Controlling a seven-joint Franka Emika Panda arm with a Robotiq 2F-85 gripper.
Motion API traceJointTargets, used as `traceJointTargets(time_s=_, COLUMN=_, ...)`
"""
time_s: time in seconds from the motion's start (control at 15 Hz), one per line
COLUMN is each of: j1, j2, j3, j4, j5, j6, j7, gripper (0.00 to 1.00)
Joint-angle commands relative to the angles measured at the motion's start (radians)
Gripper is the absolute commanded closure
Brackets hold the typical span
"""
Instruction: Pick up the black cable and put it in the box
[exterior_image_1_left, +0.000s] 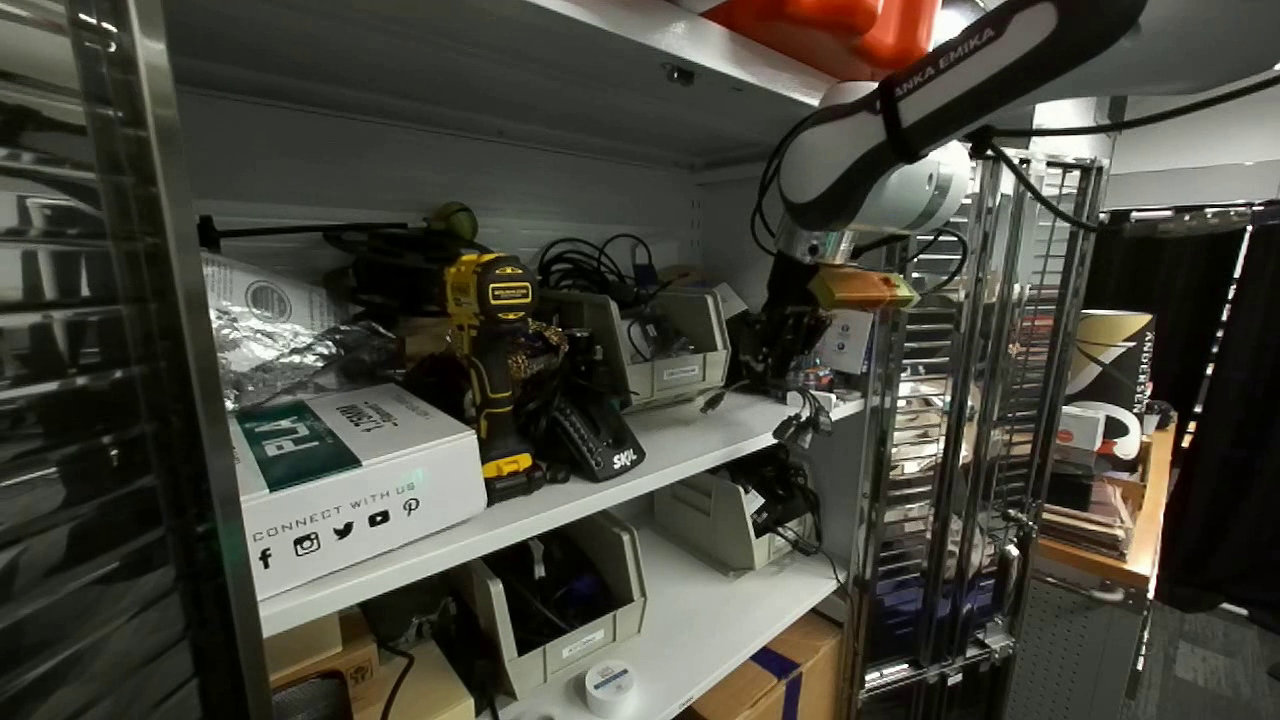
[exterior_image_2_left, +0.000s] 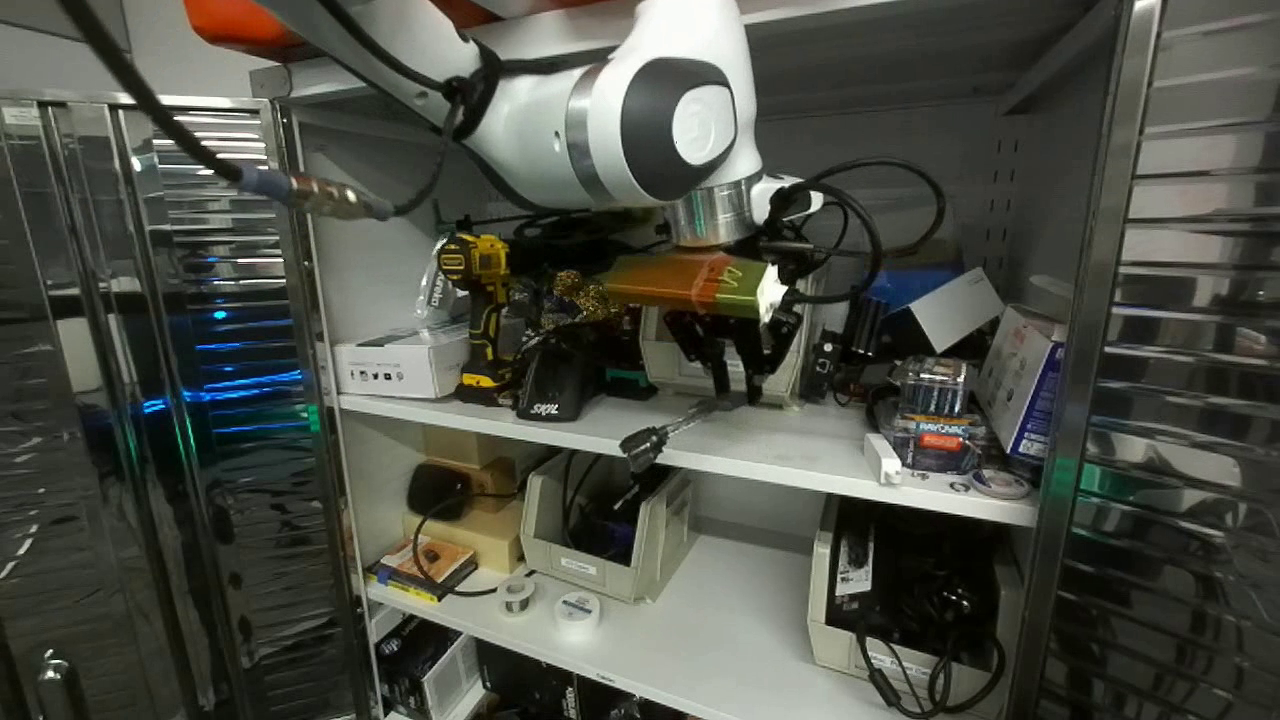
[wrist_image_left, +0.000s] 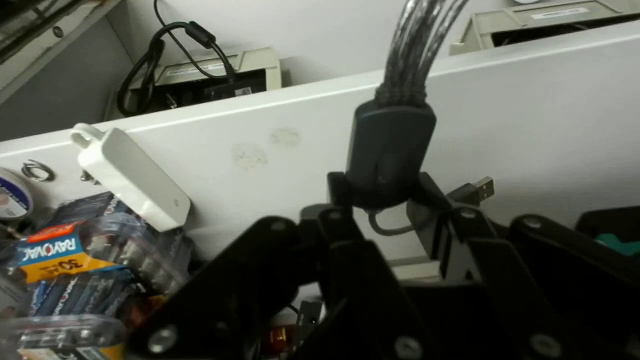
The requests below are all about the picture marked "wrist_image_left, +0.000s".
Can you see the beige device with slot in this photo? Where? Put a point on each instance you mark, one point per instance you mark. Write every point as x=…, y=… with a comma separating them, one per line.
x=257, y=66

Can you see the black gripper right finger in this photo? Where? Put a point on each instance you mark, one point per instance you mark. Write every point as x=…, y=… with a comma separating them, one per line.
x=533, y=293

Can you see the white plug adapter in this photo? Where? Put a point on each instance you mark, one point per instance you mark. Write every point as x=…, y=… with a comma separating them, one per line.
x=132, y=175

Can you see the clear plastic package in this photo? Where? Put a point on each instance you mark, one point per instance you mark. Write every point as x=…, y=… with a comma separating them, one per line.
x=61, y=337

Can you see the white open box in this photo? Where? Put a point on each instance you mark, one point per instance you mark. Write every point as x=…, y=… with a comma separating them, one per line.
x=533, y=133

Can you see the rayovac battery pack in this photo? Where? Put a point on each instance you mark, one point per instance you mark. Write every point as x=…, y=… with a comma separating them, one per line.
x=86, y=261

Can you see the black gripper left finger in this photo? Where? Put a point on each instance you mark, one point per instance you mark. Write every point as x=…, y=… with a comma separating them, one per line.
x=232, y=293

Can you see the beige flat device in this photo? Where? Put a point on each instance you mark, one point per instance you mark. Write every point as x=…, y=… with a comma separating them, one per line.
x=533, y=23

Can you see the green plastic clamp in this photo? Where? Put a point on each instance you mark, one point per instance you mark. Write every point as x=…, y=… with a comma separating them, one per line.
x=617, y=242

